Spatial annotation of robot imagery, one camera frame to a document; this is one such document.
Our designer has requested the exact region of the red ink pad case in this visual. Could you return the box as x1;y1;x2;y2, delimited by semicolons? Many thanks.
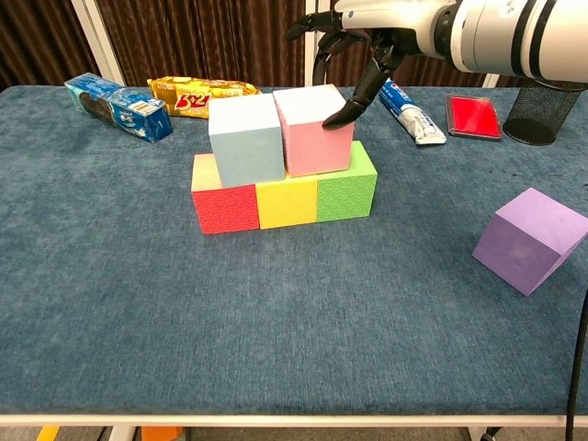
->
444;94;503;141

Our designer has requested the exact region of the white table frame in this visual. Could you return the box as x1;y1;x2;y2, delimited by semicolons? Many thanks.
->
0;413;588;441

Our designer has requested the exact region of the orange floor object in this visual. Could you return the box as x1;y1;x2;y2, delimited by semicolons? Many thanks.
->
141;425;185;441

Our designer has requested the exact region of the blue cookie package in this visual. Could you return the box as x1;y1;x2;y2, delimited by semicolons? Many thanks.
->
63;72;175;144

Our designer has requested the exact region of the yellow cube block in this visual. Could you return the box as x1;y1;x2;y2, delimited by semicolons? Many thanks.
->
254;174;319;230

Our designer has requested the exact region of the white blue toothpaste tube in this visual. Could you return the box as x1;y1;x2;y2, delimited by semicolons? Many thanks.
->
377;76;447;146

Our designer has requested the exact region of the light blue cube block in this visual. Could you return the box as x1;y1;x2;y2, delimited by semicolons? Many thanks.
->
208;92;287;188

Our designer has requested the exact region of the purple cube block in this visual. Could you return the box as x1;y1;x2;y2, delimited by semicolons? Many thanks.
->
471;187;588;297

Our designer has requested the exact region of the pink cube block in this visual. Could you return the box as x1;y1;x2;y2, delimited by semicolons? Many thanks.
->
272;84;356;179

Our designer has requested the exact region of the green cube block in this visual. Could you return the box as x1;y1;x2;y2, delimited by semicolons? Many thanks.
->
315;140;379;224

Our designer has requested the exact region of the black mesh pen cup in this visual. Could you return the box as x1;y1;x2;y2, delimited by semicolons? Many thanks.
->
503;78;588;147

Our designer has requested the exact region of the orange red cube block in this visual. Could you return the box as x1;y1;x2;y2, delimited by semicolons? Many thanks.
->
191;153;261;236

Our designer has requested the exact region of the gold cookie package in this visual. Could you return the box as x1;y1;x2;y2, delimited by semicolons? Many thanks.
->
146;76;265;120

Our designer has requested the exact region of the blue felt table cover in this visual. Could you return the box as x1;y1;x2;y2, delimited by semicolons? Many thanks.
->
0;85;588;417

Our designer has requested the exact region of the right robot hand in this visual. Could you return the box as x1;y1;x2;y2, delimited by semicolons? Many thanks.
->
284;0;456;129

